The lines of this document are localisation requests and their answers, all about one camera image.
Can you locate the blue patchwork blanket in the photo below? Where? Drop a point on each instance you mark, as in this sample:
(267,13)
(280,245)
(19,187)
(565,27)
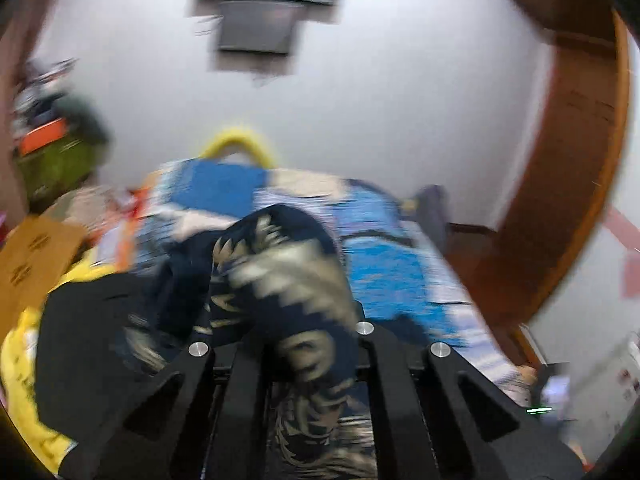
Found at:
(390,270)

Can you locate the green orange shelf clutter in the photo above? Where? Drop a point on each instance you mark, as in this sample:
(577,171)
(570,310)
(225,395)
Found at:
(55,165)

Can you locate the striped curtain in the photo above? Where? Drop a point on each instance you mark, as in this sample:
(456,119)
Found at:
(10,110)

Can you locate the red wall paper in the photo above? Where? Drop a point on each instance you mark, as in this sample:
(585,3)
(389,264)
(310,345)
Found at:
(625,245)

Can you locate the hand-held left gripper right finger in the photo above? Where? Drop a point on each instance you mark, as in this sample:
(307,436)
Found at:
(372,360)

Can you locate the cardboard box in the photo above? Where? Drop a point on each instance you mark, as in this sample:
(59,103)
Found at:
(35,255)

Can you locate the orange box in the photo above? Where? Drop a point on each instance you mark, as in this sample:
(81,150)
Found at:
(42,137)

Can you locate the white cabinet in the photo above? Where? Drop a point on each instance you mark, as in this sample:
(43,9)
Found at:
(610,385)

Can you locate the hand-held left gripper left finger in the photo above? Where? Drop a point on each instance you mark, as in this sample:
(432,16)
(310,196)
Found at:
(245,375)

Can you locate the yellow hoop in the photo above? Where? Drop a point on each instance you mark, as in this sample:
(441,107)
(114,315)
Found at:
(240,137)

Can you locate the navy patterned hooded jacket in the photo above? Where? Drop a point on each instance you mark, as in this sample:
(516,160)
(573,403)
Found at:
(290,280)

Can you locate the grey wall box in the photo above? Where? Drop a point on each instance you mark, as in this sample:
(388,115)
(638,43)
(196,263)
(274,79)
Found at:
(255,30)

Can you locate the wooden door frame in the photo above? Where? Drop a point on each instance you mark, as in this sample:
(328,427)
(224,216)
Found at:
(575,160)

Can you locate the black cloth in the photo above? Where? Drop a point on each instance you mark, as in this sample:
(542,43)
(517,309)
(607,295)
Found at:
(90,340)

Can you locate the yellow cloth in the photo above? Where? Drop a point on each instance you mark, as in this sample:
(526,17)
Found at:
(20,365)

